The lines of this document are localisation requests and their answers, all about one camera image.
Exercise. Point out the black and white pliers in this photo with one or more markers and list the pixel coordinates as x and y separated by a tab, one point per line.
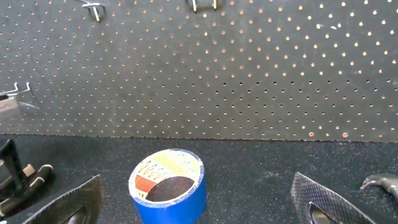
40	175

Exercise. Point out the hammer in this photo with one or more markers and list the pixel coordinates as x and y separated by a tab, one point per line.
382	183

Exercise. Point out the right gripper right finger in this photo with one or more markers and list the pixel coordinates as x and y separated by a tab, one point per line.
311	193

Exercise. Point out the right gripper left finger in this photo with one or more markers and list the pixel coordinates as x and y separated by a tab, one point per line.
77	199

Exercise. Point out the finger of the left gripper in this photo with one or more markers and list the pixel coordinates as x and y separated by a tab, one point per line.
11	161

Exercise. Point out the metal hook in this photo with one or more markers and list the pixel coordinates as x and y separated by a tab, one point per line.
15	90
94	8
194	5

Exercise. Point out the black pegboard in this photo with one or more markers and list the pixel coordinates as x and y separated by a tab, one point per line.
217	77

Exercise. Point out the roll of blue tape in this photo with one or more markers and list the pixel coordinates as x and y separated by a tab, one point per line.
174	208

